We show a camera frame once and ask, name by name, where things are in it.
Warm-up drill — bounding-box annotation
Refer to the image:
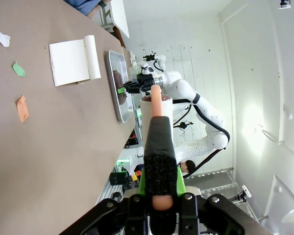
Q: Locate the metal wire shelf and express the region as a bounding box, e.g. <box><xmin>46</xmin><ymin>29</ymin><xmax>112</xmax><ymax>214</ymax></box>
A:
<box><xmin>183</xmin><ymin>167</ymin><xmax>236</xmax><ymax>196</ymax></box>

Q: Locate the white camera on tripod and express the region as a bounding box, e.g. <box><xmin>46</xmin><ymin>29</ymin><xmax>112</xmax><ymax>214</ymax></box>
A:
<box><xmin>231</xmin><ymin>185</ymin><xmax>252</xmax><ymax>204</ymax></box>

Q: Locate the white paper scrap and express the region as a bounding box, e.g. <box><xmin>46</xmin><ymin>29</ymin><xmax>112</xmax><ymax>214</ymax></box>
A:
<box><xmin>0</xmin><ymin>31</ymin><xmax>11</xmax><ymax>47</ymax></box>

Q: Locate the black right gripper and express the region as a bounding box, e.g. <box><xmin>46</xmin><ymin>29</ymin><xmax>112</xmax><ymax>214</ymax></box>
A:
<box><xmin>117</xmin><ymin>73</ymin><xmax>154</xmax><ymax>94</ymax></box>

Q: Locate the seated person dark hair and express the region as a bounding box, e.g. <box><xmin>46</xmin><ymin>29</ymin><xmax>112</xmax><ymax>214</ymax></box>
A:
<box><xmin>177</xmin><ymin>160</ymin><xmax>196</xmax><ymax>178</ymax></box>

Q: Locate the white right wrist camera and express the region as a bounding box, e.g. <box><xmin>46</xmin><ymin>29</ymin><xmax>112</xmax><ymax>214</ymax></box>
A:
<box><xmin>128</xmin><ymin>61</ymin><xmax>154</xmax><ymax>79</ymax></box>

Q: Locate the silver metal tray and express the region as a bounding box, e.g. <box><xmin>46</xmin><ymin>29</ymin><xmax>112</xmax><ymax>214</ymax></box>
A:
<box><xmin>104</xmin><ymin>50</ymin><xmax>135</xmax><ymax>123</ymax></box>

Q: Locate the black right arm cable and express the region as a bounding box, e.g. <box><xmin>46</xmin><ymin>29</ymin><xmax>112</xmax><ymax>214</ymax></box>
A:
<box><xmin>172</xmin><ymin>93</ymin><xmax>230</xmax><ymax>178</ymax></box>

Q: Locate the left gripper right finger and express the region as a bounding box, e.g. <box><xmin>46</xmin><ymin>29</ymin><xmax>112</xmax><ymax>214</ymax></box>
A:
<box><xmin>177</xmin><ymin>168</ymin><xmax>272</xmax><ymax>235</ymax></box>

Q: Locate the green paper scrap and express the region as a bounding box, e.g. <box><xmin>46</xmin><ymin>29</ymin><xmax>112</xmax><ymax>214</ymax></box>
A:
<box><xmin>12</xmin><ymin>62</ymin><xmax>26</xmax><ymax>78</ymax></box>

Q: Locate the brown cloth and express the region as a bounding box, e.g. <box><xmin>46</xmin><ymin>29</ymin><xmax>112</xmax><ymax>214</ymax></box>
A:
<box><xmin>112</xmin><ymin>70</ymin><xmax>128</xmax><ymax>106</ymax></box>

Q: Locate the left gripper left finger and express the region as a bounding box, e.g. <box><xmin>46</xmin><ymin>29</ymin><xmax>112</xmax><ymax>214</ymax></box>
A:
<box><xmin>58</xmin><ymin>167</ymin><xmax>150</xmax><ymax>235</ymax></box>

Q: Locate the white paper towel roll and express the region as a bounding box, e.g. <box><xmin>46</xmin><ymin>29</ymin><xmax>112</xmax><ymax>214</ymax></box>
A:
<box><xmin>49</xmin><ymin>35</ymin><xmax>101</xmax><ymax>88</ymax></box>

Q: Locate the orange paper scrap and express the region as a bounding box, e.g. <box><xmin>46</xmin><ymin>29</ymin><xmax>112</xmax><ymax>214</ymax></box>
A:
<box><xmin>16</xmin><ymin>95</ymin><xmax>30</xmax><ymax>123</ymax></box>

